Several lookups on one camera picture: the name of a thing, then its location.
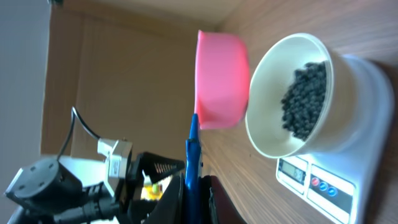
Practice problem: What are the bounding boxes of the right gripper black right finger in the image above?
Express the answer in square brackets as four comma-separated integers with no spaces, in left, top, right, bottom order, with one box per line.
[201,175,246,224]

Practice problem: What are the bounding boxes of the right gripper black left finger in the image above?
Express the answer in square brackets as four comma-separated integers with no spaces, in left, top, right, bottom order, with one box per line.
[141,174,185,224]

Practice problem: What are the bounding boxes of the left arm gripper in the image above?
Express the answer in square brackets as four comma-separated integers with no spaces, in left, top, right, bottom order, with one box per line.
[116,152,185,224]

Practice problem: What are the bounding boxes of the pink scoop blue handle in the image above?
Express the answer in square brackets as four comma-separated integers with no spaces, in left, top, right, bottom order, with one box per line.
[183,30,249,223]

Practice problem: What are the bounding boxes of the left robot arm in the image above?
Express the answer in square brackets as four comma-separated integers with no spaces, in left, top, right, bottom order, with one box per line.
[4,152,185,223]

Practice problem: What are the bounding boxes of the white digital kitchen scale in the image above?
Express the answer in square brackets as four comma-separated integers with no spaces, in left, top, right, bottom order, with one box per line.
[275,55,394,223]

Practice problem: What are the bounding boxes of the black beans in bowl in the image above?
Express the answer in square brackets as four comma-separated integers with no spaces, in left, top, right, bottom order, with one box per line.
[280,62,326,141]

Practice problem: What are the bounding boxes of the white round bowl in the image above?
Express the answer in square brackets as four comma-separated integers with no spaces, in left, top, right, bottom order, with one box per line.
[245,33,359,159]

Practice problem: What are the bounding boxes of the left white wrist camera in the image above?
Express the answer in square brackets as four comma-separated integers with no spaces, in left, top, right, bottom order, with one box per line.
[97,138,132,179]

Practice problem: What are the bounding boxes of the left black camera cable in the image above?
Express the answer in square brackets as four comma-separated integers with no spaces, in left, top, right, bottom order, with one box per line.
[57,106,102,161]

